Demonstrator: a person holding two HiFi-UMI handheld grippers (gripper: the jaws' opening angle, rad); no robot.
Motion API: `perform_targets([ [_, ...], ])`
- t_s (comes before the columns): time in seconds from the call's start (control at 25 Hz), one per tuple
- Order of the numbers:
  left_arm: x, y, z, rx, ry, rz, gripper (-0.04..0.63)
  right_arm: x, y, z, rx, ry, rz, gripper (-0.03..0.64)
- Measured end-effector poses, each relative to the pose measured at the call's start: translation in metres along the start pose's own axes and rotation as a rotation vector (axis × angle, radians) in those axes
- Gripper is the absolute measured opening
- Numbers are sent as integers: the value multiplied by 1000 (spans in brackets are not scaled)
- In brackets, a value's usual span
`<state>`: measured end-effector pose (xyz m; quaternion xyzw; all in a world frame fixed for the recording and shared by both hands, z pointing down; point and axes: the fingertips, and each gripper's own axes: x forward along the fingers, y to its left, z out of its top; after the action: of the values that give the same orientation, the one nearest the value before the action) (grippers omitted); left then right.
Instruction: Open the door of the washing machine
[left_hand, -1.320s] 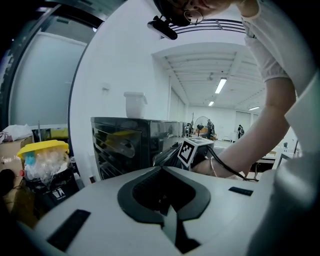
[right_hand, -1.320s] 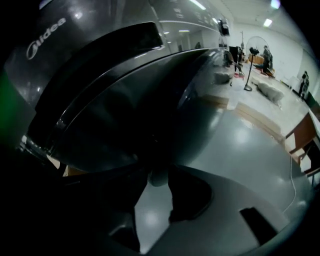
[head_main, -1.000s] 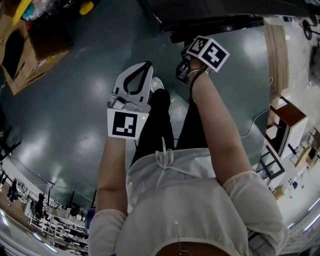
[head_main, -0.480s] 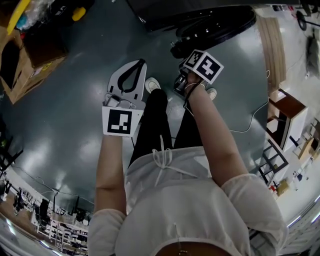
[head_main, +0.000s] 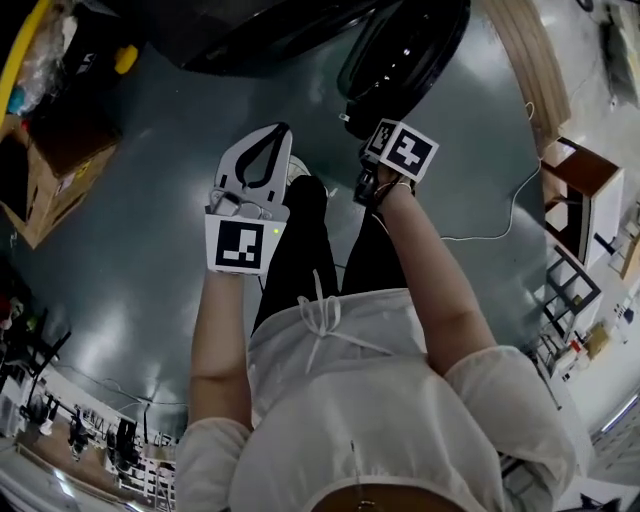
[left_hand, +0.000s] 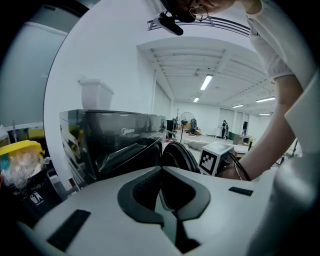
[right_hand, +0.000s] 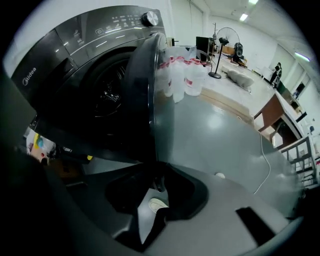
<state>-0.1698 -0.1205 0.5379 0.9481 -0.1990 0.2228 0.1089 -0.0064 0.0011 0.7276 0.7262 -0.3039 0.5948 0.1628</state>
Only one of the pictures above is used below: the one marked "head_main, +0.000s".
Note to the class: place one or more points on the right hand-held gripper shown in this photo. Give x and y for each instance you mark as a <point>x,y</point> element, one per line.
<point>405,150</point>

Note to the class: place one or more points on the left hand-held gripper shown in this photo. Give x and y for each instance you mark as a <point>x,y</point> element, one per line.
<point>240,245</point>

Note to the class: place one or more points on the person's left forearm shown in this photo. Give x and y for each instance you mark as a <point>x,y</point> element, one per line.
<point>220,325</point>

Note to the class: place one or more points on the person's right forearm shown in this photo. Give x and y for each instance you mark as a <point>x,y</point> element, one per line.
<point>425,270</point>

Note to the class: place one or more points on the black appliance cabinet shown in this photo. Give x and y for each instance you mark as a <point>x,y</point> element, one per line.
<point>225,35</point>

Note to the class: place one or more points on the person's white shoe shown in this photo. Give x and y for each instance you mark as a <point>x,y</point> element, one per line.
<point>297,167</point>

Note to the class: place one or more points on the person's black trousers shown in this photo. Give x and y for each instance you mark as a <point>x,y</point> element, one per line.
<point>300,260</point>

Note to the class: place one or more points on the stack of wooden boards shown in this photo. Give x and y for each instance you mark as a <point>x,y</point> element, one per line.
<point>530,65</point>

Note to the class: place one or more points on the small yellow object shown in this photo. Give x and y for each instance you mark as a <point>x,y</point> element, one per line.
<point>125,57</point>

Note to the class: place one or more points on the brown and white cabinet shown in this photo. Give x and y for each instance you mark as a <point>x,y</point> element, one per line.
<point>585,200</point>

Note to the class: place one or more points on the brown cardboard box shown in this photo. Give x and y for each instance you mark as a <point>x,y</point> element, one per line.
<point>55,165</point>

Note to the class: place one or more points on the person's white blouse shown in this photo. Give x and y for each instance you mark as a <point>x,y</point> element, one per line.
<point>375,400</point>

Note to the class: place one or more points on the yellow rimmed basket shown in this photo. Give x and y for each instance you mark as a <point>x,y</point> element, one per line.
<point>15,55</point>

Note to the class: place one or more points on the black metal frame shelf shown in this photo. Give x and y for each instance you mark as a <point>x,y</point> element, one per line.
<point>570,290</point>

